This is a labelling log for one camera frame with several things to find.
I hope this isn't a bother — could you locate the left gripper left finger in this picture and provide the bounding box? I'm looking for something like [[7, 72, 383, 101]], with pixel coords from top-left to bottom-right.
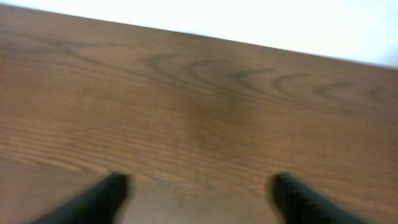
[[32, 173, 129, 224]]

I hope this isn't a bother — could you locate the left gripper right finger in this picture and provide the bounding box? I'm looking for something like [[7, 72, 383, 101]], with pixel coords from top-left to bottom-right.
[[271, 173, 365, 224]]

